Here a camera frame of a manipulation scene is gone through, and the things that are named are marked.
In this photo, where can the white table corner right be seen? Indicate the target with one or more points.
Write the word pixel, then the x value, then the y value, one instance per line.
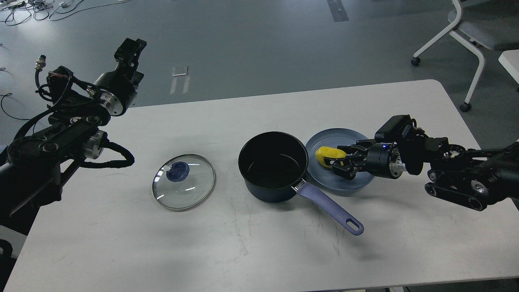
pixel 510 61

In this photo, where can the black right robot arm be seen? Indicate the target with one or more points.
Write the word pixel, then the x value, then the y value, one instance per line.
pixel 464 176

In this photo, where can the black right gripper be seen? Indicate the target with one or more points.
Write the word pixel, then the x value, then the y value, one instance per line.
pixel 380 160

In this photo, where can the glass pot lid blue knob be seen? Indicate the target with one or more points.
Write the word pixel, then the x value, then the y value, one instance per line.
pixel 183 182

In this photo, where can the dark blue saucepan purple handle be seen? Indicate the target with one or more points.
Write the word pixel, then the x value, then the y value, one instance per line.
pixel 273 165

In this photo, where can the blue round plate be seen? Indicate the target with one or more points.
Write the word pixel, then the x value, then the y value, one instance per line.
pixel 325 176

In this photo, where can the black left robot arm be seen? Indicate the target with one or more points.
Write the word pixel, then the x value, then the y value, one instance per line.
pixel 49 148

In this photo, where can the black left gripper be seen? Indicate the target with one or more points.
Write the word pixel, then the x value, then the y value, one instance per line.
pixel 119 87

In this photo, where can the white office chair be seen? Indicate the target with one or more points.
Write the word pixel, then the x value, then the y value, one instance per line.
pixel 492 24

